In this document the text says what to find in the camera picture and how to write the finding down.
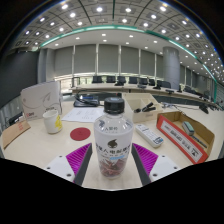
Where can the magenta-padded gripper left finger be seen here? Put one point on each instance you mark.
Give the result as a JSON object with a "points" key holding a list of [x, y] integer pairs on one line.
{"points": [[78, 157]]}

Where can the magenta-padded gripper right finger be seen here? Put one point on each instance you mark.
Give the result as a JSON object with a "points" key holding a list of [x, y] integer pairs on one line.
{"points": [[146, 157]]}

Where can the clear plastic drink bottle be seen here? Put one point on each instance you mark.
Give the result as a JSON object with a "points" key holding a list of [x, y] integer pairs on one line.
{"points": [[113, 140]]}

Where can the small white remote control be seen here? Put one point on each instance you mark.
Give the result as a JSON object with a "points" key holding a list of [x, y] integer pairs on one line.
{"points": [[150, 135]]}

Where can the flat round red coaster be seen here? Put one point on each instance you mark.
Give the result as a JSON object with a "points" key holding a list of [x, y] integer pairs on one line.
{"points": [[80, 134]]}

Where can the brown cardboard box red label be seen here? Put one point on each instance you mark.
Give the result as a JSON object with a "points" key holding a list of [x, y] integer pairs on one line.
{"points": [[181, 138]]}

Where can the white printed paper sheet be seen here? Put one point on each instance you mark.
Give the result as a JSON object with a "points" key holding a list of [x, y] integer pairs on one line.
{"points": [[83, 115]]}

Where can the white cup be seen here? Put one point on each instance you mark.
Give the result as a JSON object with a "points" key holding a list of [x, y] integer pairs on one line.
{"points": [[50, 121]]}

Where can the black marker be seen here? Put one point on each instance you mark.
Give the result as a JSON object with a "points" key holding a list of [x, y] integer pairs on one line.
{"points": [[146, 107]]}

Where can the black desk telephone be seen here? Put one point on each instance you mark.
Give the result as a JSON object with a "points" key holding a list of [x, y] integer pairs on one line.
{"points": [[86, 100]]}

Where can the brown paper envelope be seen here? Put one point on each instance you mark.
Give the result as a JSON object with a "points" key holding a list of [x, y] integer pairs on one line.
{"points": [[15, 133]]}

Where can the white paper ream box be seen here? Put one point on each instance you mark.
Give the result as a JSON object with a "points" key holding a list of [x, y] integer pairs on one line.
{"points": [[41, 100]]}

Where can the long curved conference desk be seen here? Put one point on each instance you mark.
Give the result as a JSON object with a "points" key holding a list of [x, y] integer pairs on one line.
{"points": [[133, 89]]}

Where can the row of black office chairs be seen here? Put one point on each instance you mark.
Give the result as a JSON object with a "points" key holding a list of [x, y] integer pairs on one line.
{"points": [[133, 80]]}

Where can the group of ceiling lights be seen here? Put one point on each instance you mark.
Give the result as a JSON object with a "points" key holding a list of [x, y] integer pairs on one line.
{"points": [[99, 9]]}

